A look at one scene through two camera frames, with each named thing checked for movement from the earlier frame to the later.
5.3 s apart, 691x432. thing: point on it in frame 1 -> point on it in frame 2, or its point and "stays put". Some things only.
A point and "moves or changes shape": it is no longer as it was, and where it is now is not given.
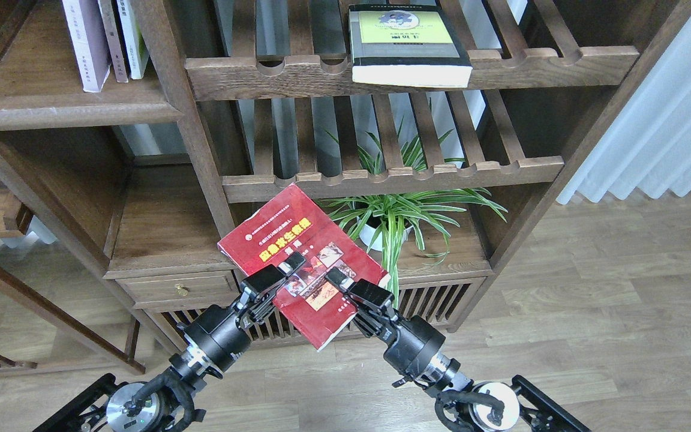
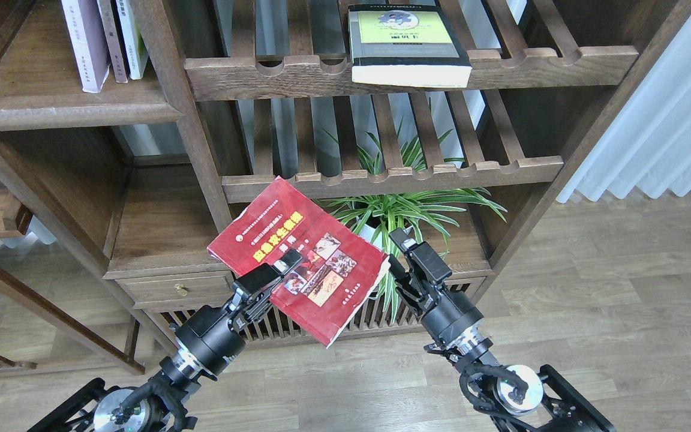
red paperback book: x=297 y=222 moves or changes shape
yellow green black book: x=406 y=45 stays put
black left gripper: x=216 y=337 stays put
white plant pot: x=367 y=234 stays put
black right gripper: x=409 y=342 -> x=445 y=314
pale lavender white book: x=89 y=42 stays put
